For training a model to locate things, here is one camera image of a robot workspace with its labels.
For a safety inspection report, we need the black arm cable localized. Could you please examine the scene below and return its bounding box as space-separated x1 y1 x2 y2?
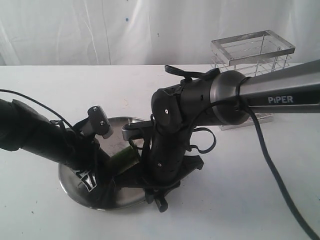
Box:
165 64 320 240
0 88 73 141

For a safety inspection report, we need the green chili pepper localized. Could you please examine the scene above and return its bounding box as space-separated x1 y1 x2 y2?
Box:
107 146 139 175

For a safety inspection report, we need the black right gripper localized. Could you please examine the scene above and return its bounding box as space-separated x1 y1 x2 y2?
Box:
114 154 204 203

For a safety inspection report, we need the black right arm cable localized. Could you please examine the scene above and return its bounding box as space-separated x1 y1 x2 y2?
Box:
165 64 320 240

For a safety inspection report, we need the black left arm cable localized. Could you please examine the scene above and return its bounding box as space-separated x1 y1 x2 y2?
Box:
0 88 73 141

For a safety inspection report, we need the steel wire utensil holder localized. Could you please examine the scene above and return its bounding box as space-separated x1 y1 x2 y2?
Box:
209 29 296 131

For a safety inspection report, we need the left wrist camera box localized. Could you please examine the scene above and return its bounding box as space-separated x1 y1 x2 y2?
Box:
87 105 113 139

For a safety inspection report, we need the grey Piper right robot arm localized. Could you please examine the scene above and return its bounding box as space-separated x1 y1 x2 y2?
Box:
114 60 320 201

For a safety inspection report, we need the round stainless steel plate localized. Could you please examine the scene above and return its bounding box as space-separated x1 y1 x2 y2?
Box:
58 116 145 211

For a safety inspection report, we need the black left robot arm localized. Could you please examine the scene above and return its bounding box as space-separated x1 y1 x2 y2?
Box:
0 99 113 186

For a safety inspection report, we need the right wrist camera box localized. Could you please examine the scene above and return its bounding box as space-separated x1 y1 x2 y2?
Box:
121 120 153 141

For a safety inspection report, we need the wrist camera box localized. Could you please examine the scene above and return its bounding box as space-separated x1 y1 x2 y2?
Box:
87 105 113 139
121 120 153 141

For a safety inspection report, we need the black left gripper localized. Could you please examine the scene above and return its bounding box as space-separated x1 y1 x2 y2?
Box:
59 119 113 193

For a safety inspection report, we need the black-handled serrated knife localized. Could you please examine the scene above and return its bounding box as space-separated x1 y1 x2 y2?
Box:
155 194 168 213

